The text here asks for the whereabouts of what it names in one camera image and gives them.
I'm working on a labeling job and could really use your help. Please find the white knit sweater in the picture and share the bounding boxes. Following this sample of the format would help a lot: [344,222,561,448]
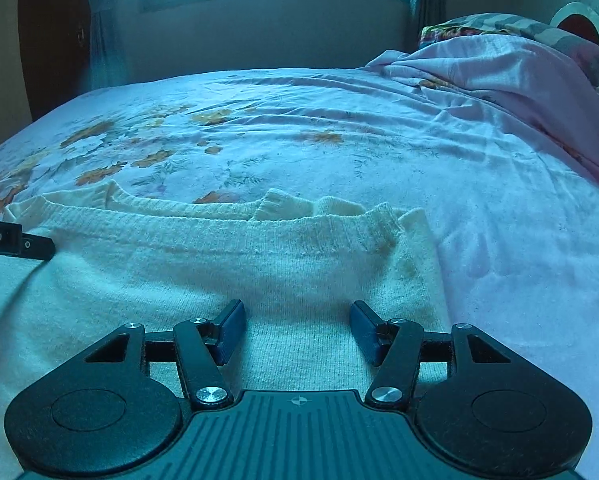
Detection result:
[0,182,450,479]

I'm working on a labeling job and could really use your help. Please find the floral bed sheet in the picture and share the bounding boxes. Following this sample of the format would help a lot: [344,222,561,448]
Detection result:
[0,66,599,480]

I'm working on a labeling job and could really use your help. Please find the dark wooden door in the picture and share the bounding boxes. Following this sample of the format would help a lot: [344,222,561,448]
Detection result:
[18,0,91,120]

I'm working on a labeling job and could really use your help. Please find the left side curtain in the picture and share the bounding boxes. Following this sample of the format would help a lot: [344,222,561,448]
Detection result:
[88,0,128,90]

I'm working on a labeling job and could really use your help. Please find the pink blanket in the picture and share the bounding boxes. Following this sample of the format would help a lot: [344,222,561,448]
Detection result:
[365,34,599,182]

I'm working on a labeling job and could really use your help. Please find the floral pillow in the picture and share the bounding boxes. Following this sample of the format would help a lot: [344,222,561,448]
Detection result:
[418,13,599,94]

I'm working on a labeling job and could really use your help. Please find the white red headboard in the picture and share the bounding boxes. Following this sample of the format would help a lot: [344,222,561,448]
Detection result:
[550,2,599,46]

